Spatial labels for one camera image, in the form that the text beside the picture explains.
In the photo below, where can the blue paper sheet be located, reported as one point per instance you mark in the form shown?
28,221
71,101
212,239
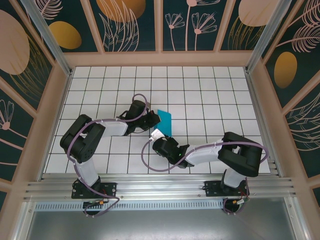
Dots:
165,122

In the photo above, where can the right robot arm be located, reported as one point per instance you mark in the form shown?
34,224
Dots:
240,155

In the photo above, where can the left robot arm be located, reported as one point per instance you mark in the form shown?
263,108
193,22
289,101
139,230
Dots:
82,140

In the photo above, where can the grey metal panel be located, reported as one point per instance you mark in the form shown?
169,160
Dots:
160,225

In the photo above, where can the aluminium mounting rail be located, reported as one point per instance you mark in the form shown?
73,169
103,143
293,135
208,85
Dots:
160,186

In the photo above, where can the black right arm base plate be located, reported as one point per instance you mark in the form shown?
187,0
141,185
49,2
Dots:
212,190

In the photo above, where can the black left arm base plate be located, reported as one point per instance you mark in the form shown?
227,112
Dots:
110,188

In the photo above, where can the aluminium side rail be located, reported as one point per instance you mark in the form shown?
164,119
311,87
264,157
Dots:
260,120

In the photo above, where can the aluminium corner post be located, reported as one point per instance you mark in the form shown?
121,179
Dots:
47,37
265,37

